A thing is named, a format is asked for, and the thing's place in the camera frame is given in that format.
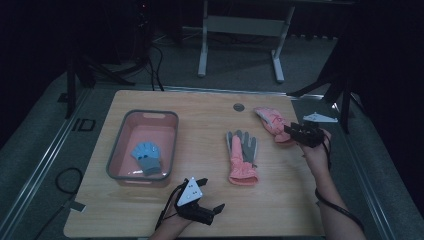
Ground black floor tape marks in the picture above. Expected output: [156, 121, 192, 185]
[71, 117, 97, 132]

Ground plain blue and grey glove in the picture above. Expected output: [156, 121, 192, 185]
[130, 142, 164, 177]

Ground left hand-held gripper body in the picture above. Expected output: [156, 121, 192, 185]
[175, 177, 216, 226]

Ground person's left hand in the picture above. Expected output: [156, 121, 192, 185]
[163, 201, 201, 233]

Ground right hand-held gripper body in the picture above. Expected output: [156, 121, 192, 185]
[293, 112, 338, 149]

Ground metal floor rail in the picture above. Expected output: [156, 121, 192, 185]
[0, 89, 93, 231]

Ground pink basin with grey rim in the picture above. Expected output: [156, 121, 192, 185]
[106, 109, 180, 188]

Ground black tripod stand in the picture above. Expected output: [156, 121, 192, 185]
[287, 19, 371, 135]
[58, 49, 136, 120]

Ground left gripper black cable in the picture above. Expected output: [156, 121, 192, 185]
[154, 184, 184, 232]

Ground black hanging cables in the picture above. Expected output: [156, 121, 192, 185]
[145, 41, 165, 92]

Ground grey tape piece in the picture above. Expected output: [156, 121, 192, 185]
[68, 199, 87, 213]

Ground pink glove with grey palm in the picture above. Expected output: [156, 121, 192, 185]
[225, 129, 260, 187]

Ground black floor cable loop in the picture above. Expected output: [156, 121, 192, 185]
[33, 166, 84, 240]

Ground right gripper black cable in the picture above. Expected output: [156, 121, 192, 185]
[314, 133, 366, 232]

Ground white metal desk frame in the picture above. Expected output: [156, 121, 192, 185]
[197, 0, 296, 84]

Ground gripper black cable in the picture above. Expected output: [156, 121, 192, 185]
[154, 184, 184, 232]
[314, 133, 366, 232]

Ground person's right hand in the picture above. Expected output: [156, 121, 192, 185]
[300, 129, 333, 179]

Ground pink glove with red print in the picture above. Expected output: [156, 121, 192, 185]
[253, 106, 296, 145]

